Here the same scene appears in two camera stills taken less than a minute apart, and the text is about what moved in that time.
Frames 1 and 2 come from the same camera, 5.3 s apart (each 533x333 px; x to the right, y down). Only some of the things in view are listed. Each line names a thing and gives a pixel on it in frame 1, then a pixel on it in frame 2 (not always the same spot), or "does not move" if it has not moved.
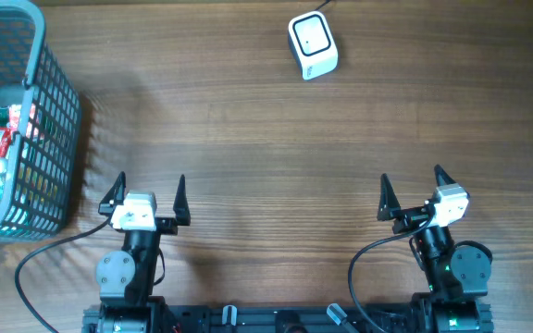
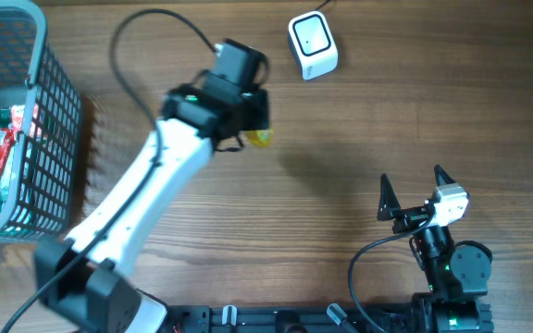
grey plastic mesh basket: x=11 y=63 does not move
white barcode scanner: x=313 y=43 does not move
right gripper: x=408 y=217 does not move
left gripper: x=166 y=226 to x=261 y=120
